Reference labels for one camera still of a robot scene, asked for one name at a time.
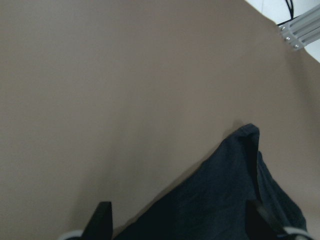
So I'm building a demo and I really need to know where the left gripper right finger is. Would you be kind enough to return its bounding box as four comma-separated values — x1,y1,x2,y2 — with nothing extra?
246,200,308,240

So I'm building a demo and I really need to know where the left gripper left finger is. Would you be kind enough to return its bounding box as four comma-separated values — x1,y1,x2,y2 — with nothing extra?
82,201,112,240

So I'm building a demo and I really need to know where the black t-shirt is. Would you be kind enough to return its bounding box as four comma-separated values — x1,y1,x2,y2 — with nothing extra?
117,124,307,240

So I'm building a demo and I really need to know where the aluminium frame post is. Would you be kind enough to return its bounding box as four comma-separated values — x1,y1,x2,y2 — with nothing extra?
278,4,320,51

